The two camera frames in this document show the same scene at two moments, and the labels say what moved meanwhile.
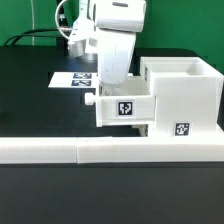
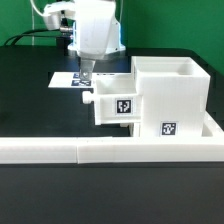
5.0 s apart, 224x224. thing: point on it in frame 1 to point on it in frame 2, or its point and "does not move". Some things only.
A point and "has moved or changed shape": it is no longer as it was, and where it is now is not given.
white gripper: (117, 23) to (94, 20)
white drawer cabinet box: (189, 96) has moved or changed shape
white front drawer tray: (143, 129) to (130, 126)
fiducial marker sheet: (74, 80) does not move
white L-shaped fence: (101, 150) does not move
